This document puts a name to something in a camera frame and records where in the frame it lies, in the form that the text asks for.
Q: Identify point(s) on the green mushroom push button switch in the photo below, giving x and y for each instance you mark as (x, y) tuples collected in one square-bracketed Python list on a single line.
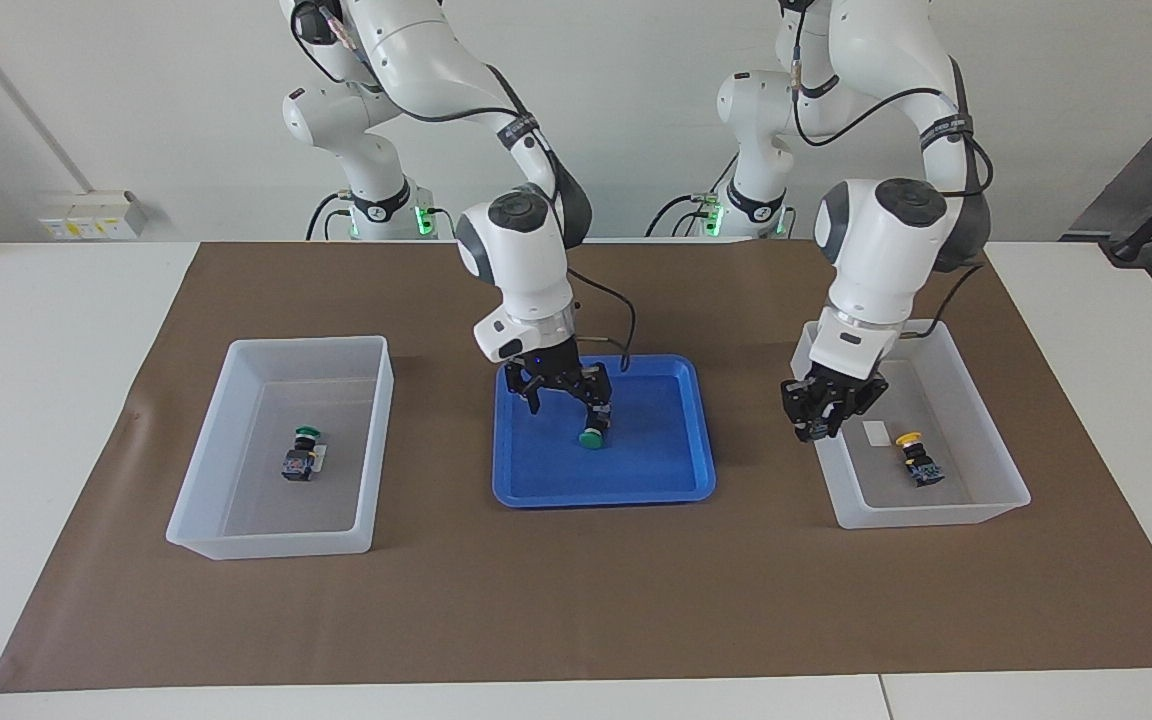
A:
[(298, 465), (592, 438)]

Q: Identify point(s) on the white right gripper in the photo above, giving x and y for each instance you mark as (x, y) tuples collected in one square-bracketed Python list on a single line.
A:
[(526, 335)]

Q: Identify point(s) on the translucent white plastic box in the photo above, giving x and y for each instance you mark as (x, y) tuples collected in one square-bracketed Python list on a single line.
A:
[(936, 505), (266, 520)]

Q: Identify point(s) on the small white sticker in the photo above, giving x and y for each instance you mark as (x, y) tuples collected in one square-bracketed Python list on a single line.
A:
[(876, 433), (322, 460)]

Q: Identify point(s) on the blue plastic tray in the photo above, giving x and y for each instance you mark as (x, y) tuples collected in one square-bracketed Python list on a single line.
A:
[(656, 470)]

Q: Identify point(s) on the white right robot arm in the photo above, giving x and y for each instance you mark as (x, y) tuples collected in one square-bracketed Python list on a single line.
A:
[(526, 260)]

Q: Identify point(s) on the brown paper table mat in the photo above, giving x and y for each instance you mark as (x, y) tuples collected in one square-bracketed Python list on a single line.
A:
[(576, 600)]

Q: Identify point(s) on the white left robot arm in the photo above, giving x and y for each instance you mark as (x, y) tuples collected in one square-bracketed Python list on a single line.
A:
[(876, 250)]

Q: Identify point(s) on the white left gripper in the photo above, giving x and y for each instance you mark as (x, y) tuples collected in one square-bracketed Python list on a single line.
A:
[(846, 350)]

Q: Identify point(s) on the white wall outlet box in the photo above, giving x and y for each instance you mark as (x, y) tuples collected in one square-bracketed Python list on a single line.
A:
[(91, 215)]

